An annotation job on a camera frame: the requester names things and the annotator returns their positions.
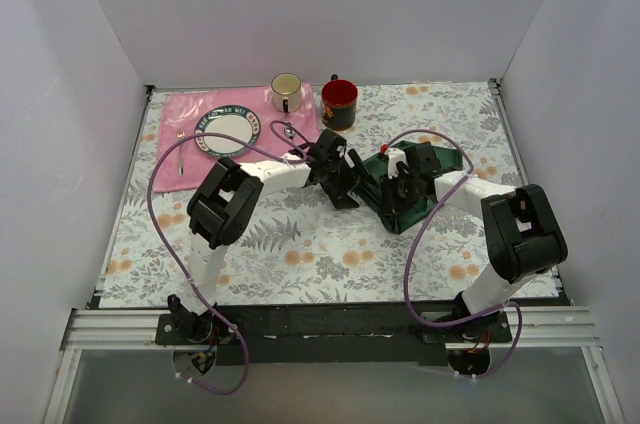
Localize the dark green cloth napkin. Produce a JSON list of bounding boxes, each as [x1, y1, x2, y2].
[[353, 140, 463, 234]]

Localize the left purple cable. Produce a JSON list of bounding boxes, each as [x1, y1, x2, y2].
[[148, 120, 314, 395]]

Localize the pink placemat cloth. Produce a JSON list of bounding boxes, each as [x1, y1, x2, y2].
[[153, 83, 320, 192]]

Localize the dark mug red interior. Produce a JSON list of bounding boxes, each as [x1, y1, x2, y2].
[[321, 74, 358, 131]]

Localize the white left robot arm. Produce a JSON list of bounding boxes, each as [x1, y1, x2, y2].
[[168, 130, 374, 344]]

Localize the floral tablecloth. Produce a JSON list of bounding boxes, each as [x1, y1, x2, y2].
[[98, 82, 523, 308]]

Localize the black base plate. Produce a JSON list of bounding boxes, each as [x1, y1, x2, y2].
[[155, 302, 512, 366]]

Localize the aluminium frame rail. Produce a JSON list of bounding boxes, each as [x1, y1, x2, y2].
[[44, 306, 625, 423]]

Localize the cream enamel mug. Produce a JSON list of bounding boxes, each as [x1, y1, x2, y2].
[[271, 73, 303, 114]]

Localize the white plate green rim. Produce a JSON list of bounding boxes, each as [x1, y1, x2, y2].
[[194, 105, 262, 158]]

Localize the silver fork on placemat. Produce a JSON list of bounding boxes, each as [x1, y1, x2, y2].
[[176, 129, 186, 176]]

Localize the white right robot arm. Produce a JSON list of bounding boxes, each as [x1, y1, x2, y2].
[[381, 143, 568, 342]]

